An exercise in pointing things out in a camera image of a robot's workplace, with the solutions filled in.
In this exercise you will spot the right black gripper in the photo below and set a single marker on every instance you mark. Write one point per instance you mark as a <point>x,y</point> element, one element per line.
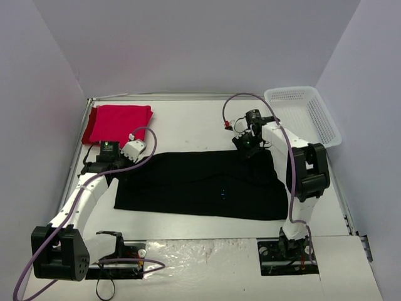
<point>245,144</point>

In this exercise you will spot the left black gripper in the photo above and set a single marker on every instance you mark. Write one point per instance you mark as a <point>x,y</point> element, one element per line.
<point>119,163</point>

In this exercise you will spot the black t shirt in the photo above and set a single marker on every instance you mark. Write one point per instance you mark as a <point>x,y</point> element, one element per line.
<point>214,183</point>

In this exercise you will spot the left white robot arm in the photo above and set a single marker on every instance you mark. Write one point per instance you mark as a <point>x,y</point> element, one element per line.
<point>60,252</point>

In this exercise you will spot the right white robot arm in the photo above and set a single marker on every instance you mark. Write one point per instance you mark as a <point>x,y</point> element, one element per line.
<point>300,165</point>

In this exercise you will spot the folded red t shirt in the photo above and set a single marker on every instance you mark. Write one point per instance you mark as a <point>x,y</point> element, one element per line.
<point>115,123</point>

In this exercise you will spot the white plastic basket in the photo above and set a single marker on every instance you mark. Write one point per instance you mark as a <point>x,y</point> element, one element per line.
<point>303,111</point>

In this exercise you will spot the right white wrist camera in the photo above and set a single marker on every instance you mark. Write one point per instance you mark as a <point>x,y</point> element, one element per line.
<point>238,127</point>

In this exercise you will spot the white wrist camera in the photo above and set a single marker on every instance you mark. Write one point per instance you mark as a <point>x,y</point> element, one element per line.
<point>133,148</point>
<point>238,127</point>

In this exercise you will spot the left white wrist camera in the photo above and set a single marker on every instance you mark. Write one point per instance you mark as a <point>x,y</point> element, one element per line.
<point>133,148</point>

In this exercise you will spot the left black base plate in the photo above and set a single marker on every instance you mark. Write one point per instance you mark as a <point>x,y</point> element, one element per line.
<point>124,270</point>

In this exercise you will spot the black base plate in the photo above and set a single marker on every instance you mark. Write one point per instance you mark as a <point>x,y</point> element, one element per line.
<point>124,270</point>
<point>274,262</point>

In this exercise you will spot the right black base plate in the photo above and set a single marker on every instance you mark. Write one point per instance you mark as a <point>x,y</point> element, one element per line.
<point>274,262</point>

